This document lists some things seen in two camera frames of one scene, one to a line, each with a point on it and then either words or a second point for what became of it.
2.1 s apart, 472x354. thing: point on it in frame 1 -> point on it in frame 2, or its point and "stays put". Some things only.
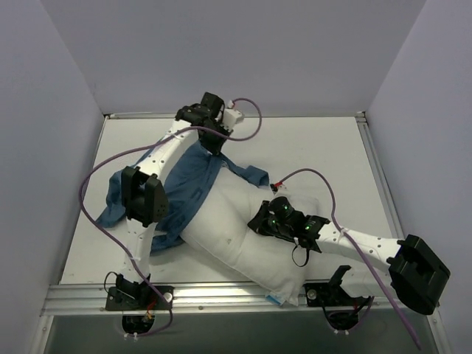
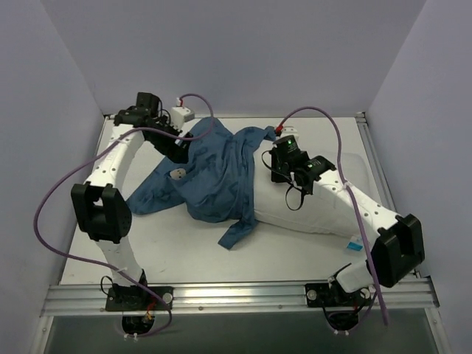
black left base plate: x=139 y=298 stays put
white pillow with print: x=218 y=232 -> x=296 y=209
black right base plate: x=330 y=295 stays put
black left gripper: x=213 y=136 -> x=177 y=150
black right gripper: x=259 y=220 -> x=278 y=162
